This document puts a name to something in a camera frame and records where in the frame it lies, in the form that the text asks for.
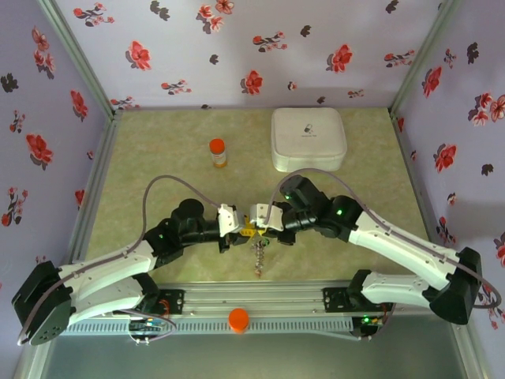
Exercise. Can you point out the aluminium frame post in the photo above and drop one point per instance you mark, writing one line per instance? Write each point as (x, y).
(424, 59)
(81, 59)

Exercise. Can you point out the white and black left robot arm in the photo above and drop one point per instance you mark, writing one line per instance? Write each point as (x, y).
(106, 266)

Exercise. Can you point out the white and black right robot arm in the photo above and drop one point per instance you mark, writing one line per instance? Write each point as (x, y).
(394, 248)

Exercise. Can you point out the orange plastic cylinder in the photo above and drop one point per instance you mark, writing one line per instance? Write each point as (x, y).
(238, 320)

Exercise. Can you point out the white zip case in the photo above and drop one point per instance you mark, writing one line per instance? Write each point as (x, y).
(307, 134)

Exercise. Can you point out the aluminium side rail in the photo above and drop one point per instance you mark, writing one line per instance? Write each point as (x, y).
(411, 158)
(102, 166)

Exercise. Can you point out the red key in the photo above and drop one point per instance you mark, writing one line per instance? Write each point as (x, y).
(259, 275)

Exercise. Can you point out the small circuit board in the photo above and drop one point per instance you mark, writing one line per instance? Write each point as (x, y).
(148, 324)
(369, 321)

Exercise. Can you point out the orange pill bottle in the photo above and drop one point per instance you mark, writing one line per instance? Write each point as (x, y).
(218, 152)

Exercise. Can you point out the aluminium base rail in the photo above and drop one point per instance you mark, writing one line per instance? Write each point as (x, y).
(252, 296)

